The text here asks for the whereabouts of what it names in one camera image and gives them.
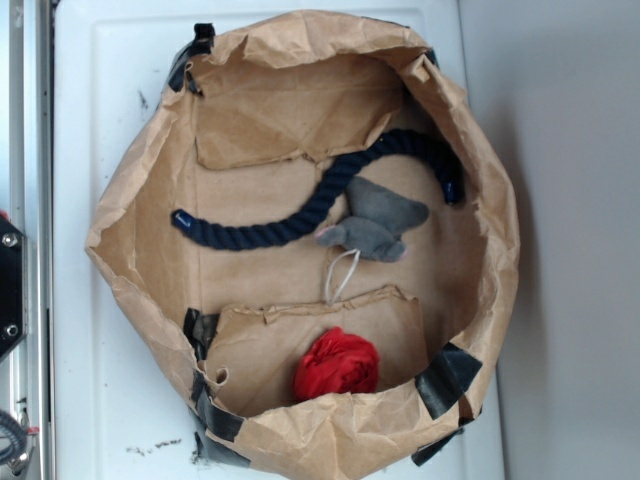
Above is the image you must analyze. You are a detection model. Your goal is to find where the red paper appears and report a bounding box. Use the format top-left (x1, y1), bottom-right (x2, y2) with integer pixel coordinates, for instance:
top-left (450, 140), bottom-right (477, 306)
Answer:
top-left (292, 327), bottom-right (380, 401)

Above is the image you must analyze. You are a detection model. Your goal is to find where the brown paper bag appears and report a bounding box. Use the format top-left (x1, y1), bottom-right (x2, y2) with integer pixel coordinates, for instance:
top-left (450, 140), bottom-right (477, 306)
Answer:
top-left (86, 10), bottom-right (520, 479)

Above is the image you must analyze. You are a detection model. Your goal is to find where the grey plush mouse toy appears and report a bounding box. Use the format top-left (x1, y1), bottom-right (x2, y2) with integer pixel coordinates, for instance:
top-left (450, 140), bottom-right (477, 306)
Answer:
top-left (314, 175), bottom-right (431, 306)

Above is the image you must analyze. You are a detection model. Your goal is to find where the dark blue rope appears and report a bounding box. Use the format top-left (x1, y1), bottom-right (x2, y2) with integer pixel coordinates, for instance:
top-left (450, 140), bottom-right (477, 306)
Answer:
top-left (171, 127), bottom-right (465, 251)

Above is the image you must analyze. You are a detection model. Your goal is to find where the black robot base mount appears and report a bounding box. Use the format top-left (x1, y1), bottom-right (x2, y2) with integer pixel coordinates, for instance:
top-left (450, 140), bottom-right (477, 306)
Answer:
top-left (0, 210), bottom-right (28, 361)

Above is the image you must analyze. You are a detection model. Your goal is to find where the aluminium frame rail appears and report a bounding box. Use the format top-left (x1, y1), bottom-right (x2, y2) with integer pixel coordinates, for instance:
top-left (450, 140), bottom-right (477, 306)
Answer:
top-left (1, 1), bottom-right (55, 479)

